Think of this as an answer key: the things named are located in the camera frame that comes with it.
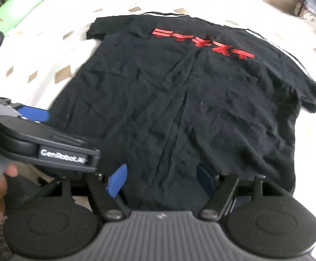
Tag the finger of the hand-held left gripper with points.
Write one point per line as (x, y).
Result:
(35, 114)

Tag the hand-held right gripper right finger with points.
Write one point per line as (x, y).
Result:
(205, 179)

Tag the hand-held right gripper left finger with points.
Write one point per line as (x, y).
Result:
(117, 180)

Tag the black t-shirt red print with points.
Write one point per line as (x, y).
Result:
(174, 100)

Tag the grey white checkered tablecloth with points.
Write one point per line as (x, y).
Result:
(38, 59)

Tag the green plastic chair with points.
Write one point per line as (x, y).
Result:
(16, 8)

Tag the patterned woven bag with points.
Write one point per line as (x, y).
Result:
(304, 12)

